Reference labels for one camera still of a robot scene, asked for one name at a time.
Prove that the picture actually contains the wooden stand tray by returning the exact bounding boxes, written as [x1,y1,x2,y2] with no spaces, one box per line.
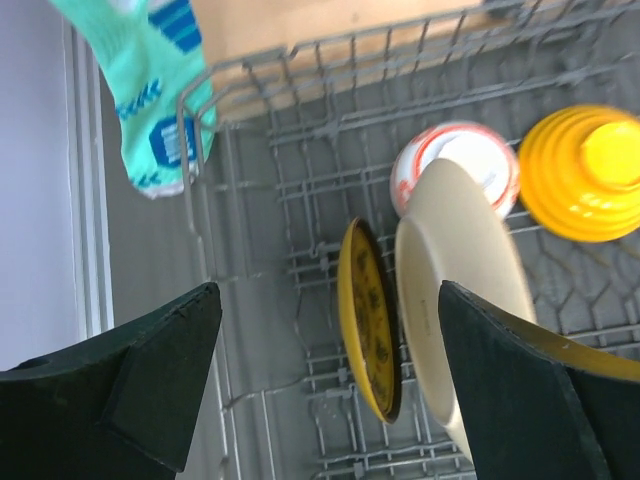
[181,1,499,121]

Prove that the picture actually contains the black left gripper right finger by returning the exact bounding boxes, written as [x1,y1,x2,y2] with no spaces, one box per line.
[438,281,639,479]

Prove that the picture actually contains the grey wire dish rack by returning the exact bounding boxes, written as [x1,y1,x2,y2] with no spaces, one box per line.
[186,1,639,479]

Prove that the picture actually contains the beige bird plate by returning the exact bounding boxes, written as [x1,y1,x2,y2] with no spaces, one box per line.
[395,159,537,458]

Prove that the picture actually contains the yellow ribbed bowl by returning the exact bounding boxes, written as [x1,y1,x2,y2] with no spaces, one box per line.
[518,104,639,243]

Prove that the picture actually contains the yellow patterned small plate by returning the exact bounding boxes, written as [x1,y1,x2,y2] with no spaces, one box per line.
[337,217,402,424]

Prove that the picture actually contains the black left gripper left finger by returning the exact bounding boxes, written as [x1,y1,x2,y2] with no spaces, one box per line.
[1,282,223,479]

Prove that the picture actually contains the mint green blue sock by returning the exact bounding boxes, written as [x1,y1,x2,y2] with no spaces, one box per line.
[54,0,214,199]

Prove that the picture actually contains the white orange patterned bowl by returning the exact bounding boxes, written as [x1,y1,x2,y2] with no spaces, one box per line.
[389,121,520,218]

